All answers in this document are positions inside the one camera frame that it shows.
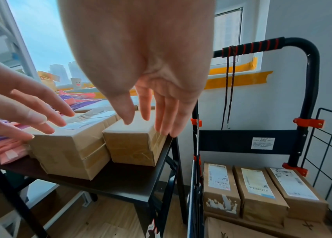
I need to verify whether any black fabric cart panel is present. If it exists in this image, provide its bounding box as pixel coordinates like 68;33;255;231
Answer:
198;129;308;155

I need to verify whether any person's right hand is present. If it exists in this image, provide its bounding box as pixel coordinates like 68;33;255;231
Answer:
58;0;217;138

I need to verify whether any plain cardboard box black mark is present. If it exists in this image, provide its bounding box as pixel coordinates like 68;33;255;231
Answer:
283;217;332;238
204;216;287;238

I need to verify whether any flat taped cardboard box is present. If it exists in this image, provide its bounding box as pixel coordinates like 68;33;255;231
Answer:
38;144;112;181

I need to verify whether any person's left hand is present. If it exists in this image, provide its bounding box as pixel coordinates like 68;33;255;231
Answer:
0;52;76;140

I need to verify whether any cardboard box with clear tape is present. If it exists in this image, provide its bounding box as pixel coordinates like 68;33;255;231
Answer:
74;104;156;115

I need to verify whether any yellow cardboard item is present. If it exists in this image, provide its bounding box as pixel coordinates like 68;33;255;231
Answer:
37;71;61;92

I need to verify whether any labelled cardboard box torn tape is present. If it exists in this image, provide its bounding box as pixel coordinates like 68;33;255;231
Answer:
202;162;241;220

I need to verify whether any dark bungee cord with hook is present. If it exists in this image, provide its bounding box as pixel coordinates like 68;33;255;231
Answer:
221;45;239;131

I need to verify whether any labelled cardboard box blue stripe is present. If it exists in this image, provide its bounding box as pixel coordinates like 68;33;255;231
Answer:
232;165;290;228

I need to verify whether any large taped cardboard box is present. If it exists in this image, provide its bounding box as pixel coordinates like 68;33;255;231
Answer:
25;111;118;161

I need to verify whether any labelled cardboard box wide label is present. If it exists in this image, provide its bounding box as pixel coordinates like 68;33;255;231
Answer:
265;166;330;223

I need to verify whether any black table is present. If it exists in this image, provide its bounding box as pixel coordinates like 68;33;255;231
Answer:
0;135;189;238

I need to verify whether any white window frame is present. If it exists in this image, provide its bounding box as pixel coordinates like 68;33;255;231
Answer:
211;6;269;68

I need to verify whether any black hand cart frame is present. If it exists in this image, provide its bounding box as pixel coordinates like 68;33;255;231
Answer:
187;36;326;238

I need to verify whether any white low shelf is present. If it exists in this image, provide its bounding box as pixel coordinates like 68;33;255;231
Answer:
0;178;93;234

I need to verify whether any small taped cardboard box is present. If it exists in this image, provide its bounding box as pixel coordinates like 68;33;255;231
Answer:
102;109;168;167

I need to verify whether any yellow tape strip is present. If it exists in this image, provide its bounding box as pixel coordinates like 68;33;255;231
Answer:
208;56;258;76
203;70;274;90

